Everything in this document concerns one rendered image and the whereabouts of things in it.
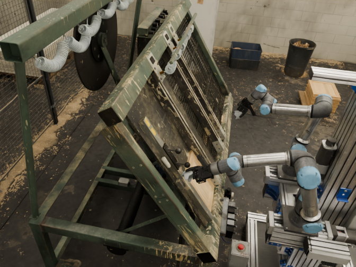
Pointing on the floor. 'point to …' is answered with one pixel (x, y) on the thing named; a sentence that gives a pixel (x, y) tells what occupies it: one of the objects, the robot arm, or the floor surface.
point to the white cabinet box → (205, 19)
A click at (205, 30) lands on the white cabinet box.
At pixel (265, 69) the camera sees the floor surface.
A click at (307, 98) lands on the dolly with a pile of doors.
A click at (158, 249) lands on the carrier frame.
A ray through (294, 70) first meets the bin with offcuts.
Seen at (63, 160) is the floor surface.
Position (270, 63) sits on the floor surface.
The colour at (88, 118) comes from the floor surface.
